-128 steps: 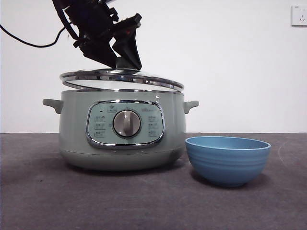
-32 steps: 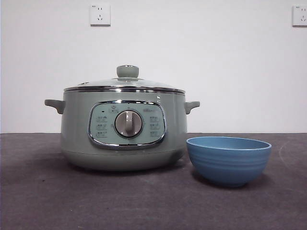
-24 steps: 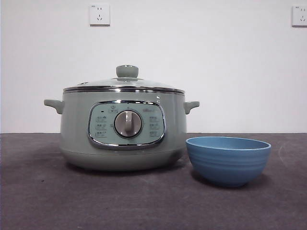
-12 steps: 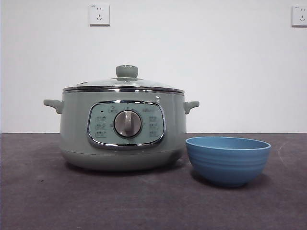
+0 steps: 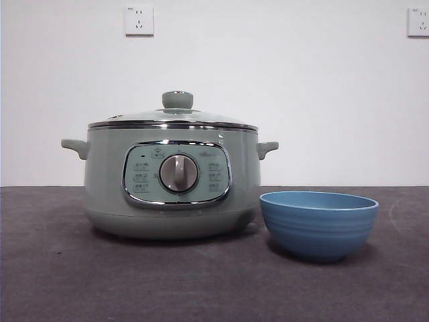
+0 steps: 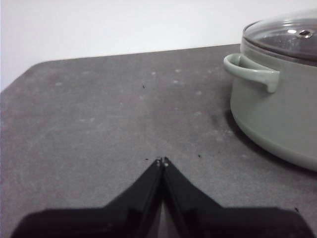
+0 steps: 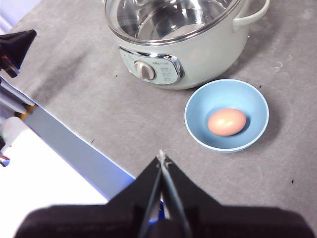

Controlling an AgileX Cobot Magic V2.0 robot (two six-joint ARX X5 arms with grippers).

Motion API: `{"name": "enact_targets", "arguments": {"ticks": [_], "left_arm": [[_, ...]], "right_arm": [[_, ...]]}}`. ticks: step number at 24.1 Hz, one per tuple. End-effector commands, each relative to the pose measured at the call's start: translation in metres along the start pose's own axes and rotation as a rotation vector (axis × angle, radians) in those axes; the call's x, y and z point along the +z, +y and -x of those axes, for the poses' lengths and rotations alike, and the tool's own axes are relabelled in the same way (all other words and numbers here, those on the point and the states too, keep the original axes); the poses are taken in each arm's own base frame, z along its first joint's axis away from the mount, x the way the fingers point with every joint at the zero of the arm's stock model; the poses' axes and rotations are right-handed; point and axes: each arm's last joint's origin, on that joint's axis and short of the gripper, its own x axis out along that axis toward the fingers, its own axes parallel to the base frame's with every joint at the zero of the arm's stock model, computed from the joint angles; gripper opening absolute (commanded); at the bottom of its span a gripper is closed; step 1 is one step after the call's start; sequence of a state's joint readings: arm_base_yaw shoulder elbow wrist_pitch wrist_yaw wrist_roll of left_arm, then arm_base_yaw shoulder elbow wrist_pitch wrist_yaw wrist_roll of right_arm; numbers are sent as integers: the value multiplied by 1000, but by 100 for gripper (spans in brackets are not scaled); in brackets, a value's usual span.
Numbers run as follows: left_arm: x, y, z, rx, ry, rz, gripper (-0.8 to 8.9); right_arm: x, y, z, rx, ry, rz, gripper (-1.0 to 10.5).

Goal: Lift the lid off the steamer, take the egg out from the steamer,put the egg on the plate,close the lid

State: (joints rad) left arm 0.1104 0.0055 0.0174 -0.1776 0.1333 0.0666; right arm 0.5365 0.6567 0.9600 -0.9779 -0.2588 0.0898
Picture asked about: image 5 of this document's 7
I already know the glass lid with green knob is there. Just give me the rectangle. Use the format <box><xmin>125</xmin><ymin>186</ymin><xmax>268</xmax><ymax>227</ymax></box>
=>
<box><xmin>87</xmin><ymin>90</ymin><xmax>259</xmax><ymax>130</ymax></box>

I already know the pale green electric steamer pot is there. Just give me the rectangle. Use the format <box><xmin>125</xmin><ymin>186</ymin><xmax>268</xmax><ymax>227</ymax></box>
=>
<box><xmin>60</xmin><ymin>125</ymin><xmax>280</xmax><ymax>240</ymax></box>

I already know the blue ribbed bowl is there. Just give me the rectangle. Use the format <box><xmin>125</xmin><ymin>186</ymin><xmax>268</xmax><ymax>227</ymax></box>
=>
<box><xmin>259</xmin><ymin>191</ymin><xmax>381</xmax><ymax>264</ymax></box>

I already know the white wall socket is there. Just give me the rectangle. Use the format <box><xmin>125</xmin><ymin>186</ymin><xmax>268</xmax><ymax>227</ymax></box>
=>
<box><xmin>125</xmin><ymin>5</ymin><xmax>155</xmax><ymax>37</ymax></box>
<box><xmin>407</xmin><ymin>7</ymin><xmax>429</xmax><ymax>38</ymax></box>

